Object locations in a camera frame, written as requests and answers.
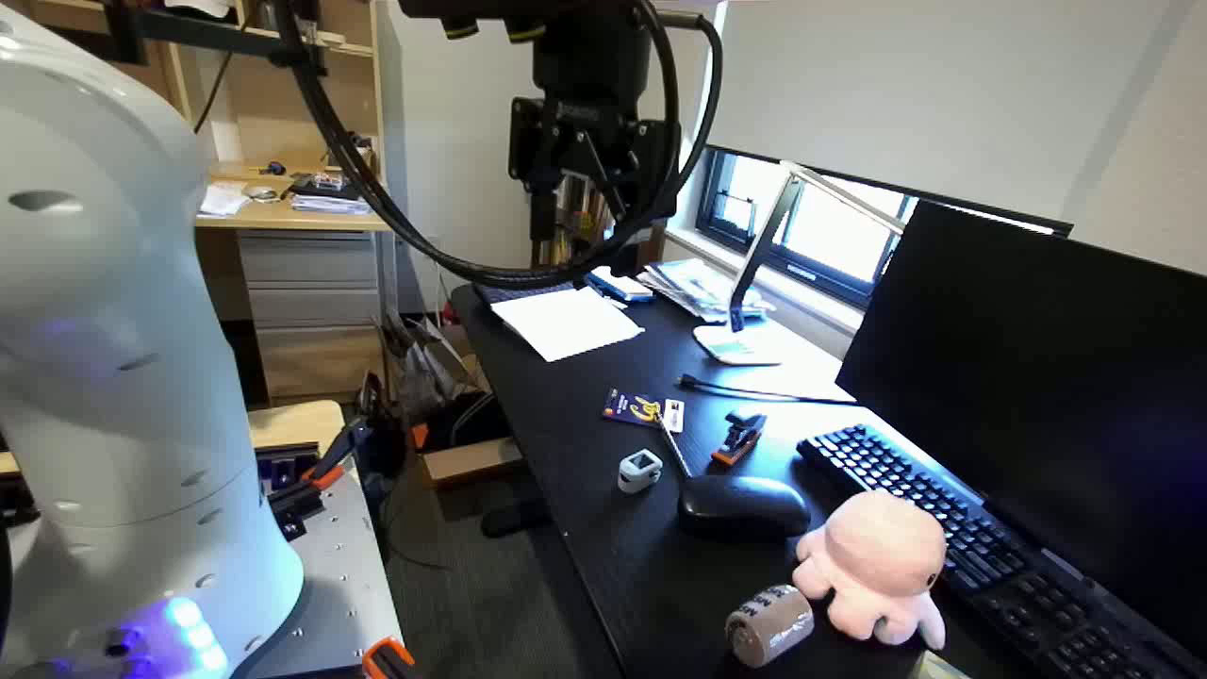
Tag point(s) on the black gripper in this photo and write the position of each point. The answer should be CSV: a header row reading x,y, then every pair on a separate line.
x,y
591,146

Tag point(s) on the pink octopus plush toy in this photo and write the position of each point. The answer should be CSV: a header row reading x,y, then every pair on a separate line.
x,y
871,561

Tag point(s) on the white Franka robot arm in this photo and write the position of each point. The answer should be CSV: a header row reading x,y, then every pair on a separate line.
x,y
116,380

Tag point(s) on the white paper sheet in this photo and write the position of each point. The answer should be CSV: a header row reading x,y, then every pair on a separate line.
x,y
567,321

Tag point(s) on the stack of books and papers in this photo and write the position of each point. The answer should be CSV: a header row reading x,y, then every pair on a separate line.
x,y
690,287

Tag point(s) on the blue Cal card pack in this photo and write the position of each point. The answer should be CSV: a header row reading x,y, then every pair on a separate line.
x,y
632,407

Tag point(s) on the white desk lamp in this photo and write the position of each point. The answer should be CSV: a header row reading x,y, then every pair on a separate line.
x,y
756,341

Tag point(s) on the black framed window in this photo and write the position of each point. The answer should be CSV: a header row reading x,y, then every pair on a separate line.
x,y
831,238

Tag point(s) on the white pulse oximeter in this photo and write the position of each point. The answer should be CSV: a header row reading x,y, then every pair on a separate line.
x,y
640,469

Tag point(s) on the cardboard box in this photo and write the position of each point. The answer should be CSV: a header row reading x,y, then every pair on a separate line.
x,y
473,462

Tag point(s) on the orange and black stapler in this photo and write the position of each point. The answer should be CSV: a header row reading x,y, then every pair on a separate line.
x,y
742,440

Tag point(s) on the grey drawer cabinet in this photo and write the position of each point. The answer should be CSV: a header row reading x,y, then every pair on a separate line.
x,y
308,304

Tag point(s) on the wooden shelf desk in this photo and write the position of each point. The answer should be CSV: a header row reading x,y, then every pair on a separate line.
x,y
289,106

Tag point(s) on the wooden board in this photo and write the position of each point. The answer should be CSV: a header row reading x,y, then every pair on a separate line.
x,y
295,423

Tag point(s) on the black orange clamp tool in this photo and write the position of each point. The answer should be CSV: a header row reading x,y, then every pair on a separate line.
x,y
333,474

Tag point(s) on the white roller blind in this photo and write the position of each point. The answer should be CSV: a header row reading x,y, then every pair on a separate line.
x,y
954,101

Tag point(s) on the grey metal robot table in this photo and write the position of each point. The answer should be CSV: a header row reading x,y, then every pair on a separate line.
x,y
333,591

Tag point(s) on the grey ribbed cylinder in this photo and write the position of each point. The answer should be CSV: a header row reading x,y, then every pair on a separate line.
x,y
772,624

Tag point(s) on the black keyboard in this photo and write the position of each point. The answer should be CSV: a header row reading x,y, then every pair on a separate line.
x,y
954,531

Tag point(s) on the black computer monitor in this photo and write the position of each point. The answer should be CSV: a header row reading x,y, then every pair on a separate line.
x,y
1057,402

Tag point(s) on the olive tissue box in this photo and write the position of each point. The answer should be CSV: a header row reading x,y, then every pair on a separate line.
x,y
942,666

